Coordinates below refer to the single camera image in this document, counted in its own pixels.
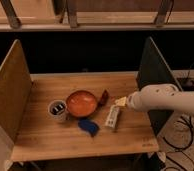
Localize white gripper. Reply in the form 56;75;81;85
105;97;127;130

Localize dark red pepper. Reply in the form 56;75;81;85
99;90;109;106

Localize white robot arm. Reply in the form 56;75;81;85
125;84;194;135

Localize orange ceramic bowl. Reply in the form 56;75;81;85
66;90;98;117

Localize blue cloth piece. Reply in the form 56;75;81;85
78;119;99;137

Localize white cup with batteries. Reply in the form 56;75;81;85
48;100;67;123

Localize right dark side panel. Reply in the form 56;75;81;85
136;37;182;136

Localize black power strip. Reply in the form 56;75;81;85
178;78;194;91

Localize left wooden side panel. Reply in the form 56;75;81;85
0;39;32;141

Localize black floor cables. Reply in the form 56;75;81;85
161;114;194;171

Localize wooden shelf rail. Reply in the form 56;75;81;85
0;11;194;33

